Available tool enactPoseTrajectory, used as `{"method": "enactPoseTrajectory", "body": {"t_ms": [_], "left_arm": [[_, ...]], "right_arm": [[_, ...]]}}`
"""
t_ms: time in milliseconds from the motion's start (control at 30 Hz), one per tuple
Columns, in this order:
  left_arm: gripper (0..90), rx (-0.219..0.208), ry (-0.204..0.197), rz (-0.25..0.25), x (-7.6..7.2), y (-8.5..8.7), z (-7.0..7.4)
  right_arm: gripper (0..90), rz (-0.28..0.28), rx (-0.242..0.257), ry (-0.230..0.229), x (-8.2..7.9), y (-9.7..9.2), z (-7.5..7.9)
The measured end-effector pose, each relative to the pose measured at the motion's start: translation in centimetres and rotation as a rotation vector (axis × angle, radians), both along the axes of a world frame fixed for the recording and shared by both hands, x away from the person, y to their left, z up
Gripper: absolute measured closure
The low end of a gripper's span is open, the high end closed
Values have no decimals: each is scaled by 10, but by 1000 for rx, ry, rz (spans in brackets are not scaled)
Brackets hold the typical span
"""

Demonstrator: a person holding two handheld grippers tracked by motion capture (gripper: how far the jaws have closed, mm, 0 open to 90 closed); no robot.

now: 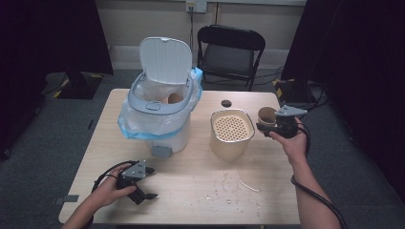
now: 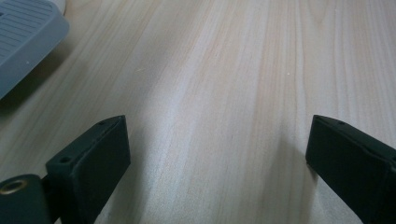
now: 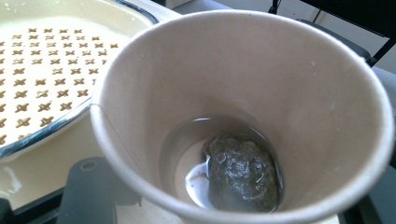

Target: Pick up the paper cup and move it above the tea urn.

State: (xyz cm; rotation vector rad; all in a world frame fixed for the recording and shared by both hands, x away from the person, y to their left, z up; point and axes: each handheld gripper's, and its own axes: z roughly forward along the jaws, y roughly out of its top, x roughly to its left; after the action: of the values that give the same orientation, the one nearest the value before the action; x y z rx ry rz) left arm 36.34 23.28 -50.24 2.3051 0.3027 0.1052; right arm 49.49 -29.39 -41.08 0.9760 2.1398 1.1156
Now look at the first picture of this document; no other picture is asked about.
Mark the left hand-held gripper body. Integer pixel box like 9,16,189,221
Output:
116,159,147,191

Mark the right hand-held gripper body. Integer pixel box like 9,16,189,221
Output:
275,104,309,139

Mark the brown paper cup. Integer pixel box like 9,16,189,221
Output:
166,93,185,105
257,106,278,128

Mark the white pedal trash can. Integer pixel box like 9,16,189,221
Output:
127,36,196,158

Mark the person's right hand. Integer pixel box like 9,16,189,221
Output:
269,117,309,166

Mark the person's left hand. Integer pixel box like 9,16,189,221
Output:
90,164,138,209

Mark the black stand base striped tape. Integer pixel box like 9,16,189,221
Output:
56,71,103,100
272,77,319,103

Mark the beige perforated strainer insert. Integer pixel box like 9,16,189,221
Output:
212,111,254,142

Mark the beige container with metal rim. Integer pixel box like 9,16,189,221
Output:
209,108,256,161

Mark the blue clear plastic bin liner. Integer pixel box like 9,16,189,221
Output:
117,67,203,141

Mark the water spill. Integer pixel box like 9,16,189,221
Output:
204,171,262,219

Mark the grey tape strip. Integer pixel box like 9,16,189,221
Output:
54,194,80,205

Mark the black folding chair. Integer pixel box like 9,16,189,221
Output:
196,24,266,93

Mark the dark curtain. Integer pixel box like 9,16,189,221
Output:
281,0,405,195
0,0,115,160

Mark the left hand-held gripper black cable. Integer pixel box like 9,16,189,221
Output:
91,160,139,194

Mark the hand-held gripper black cable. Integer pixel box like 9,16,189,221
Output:
91,160,139,194
289,122,348,229

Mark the black floor cable bundle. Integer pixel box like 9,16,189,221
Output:
281,85,329,118

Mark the right hand-held gripper black cable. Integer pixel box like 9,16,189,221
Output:
289,122,348,229

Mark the thin wall conduit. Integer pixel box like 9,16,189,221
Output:
214,2,222,27

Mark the black power cable on wall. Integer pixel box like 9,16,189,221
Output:
188,6,195,52

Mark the white wall socket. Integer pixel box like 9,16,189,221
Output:
185,0,208,13

